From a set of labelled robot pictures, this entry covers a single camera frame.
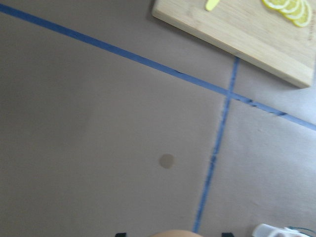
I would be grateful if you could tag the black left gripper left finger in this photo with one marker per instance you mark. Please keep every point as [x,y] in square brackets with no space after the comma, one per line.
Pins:
[120,235]

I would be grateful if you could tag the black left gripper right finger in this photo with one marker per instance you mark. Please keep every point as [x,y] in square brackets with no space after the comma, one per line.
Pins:
[227,234]

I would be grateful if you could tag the bamboo cutting board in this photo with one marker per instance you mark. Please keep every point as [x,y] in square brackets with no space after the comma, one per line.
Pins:
[251,31]

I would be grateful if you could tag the yellow plastic knife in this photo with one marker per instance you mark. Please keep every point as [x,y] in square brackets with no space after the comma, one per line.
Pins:
[211,4]

